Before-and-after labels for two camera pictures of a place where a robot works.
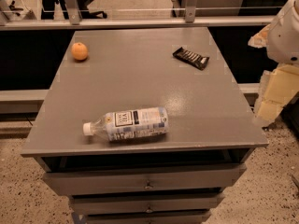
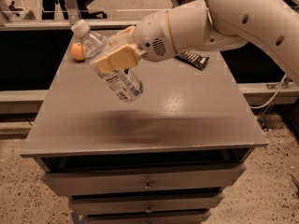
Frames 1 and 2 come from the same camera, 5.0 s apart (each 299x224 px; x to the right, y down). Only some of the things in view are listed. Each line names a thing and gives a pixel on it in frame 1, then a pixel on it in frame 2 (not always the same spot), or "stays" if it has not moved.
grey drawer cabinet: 177,177 stays
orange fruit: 78,50 stays
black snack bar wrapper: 195,60 stays
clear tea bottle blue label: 130,124 to 109,59
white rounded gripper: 284,42 to 152,36
